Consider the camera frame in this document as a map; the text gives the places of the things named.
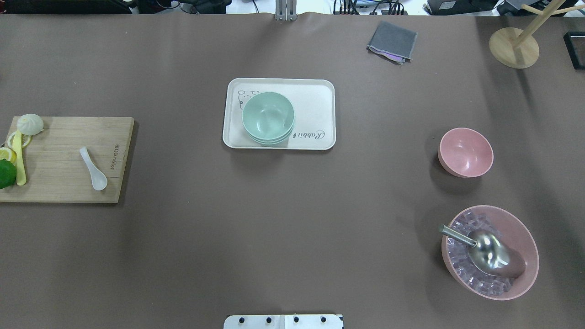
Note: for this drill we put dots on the wooden mug tree stand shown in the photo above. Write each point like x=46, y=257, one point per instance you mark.
x=515, y=47

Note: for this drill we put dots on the toy lemon slice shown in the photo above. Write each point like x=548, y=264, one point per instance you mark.
x=25, y=140

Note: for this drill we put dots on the metal ice scoop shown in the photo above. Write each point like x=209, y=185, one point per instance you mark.
x=488, y=253

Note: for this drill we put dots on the black tray holder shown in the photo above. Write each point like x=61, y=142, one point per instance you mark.
x=575, y=44

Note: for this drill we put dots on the green toy lime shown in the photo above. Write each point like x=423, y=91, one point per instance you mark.
x=7, y=173

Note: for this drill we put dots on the green stacked bowls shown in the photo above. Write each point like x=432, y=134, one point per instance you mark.
x=268, y=118

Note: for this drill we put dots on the grey folded cloth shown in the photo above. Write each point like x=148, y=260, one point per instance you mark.
x=393, y=42

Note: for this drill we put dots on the large pink bowl with ice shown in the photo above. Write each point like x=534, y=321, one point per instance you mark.
x=512, y=232

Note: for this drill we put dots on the bamboo cutting board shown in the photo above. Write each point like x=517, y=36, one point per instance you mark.
x=54, y=166

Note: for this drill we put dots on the white ceramic spoon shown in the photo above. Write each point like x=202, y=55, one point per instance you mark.
x=98, y=179

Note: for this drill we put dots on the small pink bowl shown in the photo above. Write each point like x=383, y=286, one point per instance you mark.
x=465, y=153

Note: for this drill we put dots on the toy lemon half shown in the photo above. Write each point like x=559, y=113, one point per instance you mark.
x=8, y=154

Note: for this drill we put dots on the yellow plastic knife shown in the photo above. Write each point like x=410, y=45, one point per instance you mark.
x=21, y=175

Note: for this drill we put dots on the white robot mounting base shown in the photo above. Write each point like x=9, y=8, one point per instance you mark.
x=284, y=321

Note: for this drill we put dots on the cream rectangular serving tray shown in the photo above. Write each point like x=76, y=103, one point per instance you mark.
x=313, y=102

